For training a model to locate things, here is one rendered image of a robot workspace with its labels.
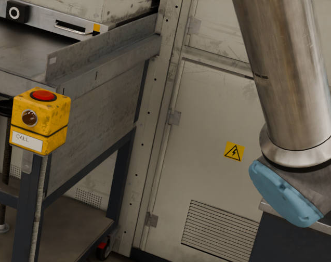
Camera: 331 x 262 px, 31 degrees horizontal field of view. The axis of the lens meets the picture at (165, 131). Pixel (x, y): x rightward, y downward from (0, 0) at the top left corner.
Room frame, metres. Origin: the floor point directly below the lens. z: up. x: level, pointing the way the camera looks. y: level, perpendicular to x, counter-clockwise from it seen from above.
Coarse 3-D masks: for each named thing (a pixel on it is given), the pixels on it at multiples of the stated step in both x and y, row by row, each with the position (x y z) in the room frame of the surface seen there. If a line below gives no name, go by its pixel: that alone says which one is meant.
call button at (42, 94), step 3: (39, 90) 1.05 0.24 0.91; (42, 90) 1.05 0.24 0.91; (45, 90) 1.05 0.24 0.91; (33, 93) 1.03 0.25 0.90; (36, 93) 1.03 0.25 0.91; (39, 93) 1.03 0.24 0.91; (42, 93) 1.04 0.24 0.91; (45, 93) 1.04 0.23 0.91; (48, 93) 1.04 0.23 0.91; (51, 93) 1.05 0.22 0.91; (36, 96) 1.02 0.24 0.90; (39, 96) 1.02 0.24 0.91; (42, 96) 1.02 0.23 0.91; (45, 96) 1.02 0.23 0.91; (48, 96) 1.03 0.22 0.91; (51, 96) 1.03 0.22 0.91; (54, 96) 1.04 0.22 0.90; (45, 99) 1.02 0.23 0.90; (48, 99) 1.02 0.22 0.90
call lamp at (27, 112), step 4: (24, 112) 0.99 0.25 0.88; (28, 112) 0.99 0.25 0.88; (32, 112) 0.99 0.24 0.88; (24, 116) 0.99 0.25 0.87; (28, 116) 0.98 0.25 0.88; (32, 116) 0.99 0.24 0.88; (36, 116) 0.99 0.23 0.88; (24, 120) 0.98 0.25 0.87; (28, 120) 0.98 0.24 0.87; (32, 120) 0.98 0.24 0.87; (36, 120) 0.99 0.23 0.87; (28, 124) 0.99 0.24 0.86; (32, 124) 0.99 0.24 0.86
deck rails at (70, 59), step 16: (112, 32) 1.57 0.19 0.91; (128, 32) 1.69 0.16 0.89; (144, 32) 1.82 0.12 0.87; (64, 48) 1.32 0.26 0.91; (80, 48) 1.40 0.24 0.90; (96, 48) 1.49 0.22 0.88; (112, 48) 1.59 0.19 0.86; (48, 64) 1.25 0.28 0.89; (64, 64) 1.33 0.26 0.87; (80, 64) 1.41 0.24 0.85; (48, 80) 1.26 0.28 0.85
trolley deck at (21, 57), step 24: (0, 24) 1.64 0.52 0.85; (24, 24) 1.69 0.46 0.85; (0, 48) 1.43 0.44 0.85; (24, 48) 1.47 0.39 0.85; (48, 48) 1.51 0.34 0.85; (144, 48) 1.75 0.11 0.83; (0, 72) 1.28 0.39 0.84; (24, 72) 1.29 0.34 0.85; (72, 72) 1.36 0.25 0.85; (96, 72) 1.43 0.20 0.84; (120, 72) 1.59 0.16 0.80; (72, 96) 1.32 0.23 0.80
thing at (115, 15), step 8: (104, 0) 1.58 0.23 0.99; (112, 0) 1.62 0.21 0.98; (120, 0) 1.67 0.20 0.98; (128, 0) 1.73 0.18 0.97; (136, 0) 1.79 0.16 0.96; (144, 0) 1.86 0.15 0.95; (104, 8) 1.58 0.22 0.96; (112, 8) 1.63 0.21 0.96; (120, 8) 1.68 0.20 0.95; (128, 8) 1.74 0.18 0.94; (136, 8) 1.80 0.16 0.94; (144, 8) 1.87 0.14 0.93; (152, 8) 1.94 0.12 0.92; (104, 16) 1.59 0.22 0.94; (112, 16) 1.64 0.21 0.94; (120, 16) 1.69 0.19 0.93; (128, 16) 1.75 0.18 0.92
